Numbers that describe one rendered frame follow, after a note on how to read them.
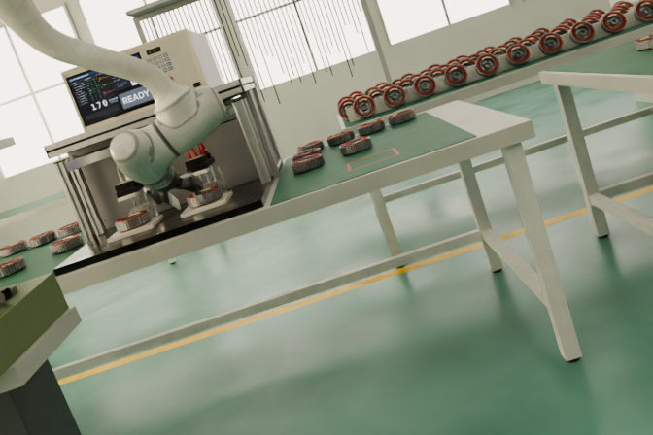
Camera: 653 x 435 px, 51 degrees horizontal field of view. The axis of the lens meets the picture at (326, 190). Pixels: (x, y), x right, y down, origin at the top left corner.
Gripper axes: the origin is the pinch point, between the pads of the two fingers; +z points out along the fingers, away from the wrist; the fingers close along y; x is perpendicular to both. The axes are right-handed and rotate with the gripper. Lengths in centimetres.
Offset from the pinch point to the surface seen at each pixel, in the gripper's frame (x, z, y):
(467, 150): -12, 3, 79
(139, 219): 5.4, 17.2, -20.7
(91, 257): -6.6, 3.8, -32.0
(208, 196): 5.3, 17.0, 2.2
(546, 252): -42, 24, 93
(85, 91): 51, 11, -27
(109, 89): 50, 12, -20
